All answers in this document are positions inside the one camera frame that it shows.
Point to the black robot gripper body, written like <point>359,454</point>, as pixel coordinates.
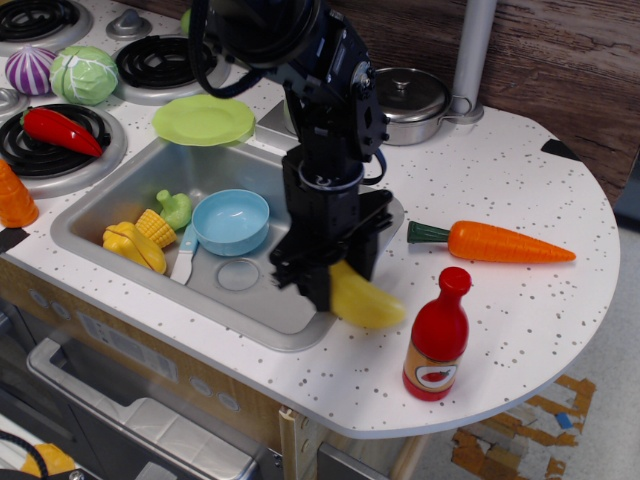
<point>323,220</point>

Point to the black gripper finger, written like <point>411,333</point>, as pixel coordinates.
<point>363,250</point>
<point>314,283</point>

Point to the yellow toy banana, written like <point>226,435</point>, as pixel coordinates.
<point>359,302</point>

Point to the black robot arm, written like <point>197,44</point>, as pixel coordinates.
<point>324,68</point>

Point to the green plastic plate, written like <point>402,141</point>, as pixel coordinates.
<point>203,121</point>

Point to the blue plastic bowl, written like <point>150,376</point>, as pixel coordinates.
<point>231,222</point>

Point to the orange toy carrot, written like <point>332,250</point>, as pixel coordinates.
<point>476,241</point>

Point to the silver toy faucet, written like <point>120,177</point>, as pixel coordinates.
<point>276,128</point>

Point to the red toy ketchup bottle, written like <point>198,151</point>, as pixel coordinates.
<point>438,339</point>

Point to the silver metal sink basin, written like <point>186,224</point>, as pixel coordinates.
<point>236,292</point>

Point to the steel pot with lid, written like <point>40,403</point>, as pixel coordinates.
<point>416,104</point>

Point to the green toy broccoli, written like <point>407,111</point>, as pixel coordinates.
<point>176,208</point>

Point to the yellow toy corn cob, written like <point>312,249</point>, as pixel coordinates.
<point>154,227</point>

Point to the yellow toy bell pepper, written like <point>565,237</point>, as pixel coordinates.
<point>126,240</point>

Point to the black tape patch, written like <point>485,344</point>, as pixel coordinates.
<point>560,149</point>

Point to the green toy pear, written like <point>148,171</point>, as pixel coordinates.
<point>185,22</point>

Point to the grey vertical pole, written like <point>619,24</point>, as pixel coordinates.
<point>469,60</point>

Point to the silver stove knob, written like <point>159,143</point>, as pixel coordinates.
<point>12,102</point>
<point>130,25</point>

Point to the green toy cabbage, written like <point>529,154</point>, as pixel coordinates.
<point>83,75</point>

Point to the red toy chili pepper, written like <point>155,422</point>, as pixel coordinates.
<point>51,127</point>

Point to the orange toy juice bottle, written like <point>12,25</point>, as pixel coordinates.
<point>18,208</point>

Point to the yellow object bottom left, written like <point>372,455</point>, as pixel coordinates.
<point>56,461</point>

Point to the purple striped toy onion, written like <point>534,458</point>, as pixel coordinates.
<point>28,70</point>

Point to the black back left burner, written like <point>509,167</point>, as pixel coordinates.
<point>52,25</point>

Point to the silver left stove knob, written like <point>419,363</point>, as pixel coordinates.
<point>12,102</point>

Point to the toy knife blue handle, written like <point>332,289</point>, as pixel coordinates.
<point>182,268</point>

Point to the silver oven door handle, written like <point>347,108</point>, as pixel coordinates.
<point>133,435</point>

